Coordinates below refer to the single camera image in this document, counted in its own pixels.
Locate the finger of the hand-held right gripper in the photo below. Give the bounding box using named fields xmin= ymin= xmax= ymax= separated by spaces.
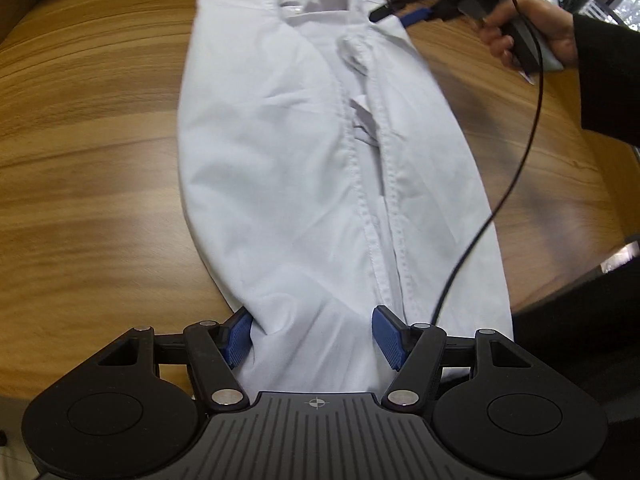
xmin=399 ymin=6 xmax=435 ymax=29
xmin=369 ymin=3 xmax=405 ymax=23

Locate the person's right hand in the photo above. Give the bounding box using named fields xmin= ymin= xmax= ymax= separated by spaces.
xmin=475 ymin=0 xmax=581 ymax=69

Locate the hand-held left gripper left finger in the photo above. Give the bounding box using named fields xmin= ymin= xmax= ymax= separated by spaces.
xmin=97 ymin=306 xmax=252 ymax=415

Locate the person's dark clothing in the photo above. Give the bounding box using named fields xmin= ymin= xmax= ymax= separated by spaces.
xmin=509 ymin=240 xmax=640 ymax=480

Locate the person's right forearm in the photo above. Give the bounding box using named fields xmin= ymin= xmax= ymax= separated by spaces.
xmin=571 ymin=10 xmax=640 ymax=150

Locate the black cable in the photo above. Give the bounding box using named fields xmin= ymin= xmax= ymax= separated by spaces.
xmin=429 ymin=0 xmax=546 ymax=327

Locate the white shirt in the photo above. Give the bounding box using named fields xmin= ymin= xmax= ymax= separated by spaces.
xmin=177 ymin=0 xmax=516 ymax=394

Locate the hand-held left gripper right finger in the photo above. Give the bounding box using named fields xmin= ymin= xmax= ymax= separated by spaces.
xmin=372 ymin=305 xmax=531 ymax=415

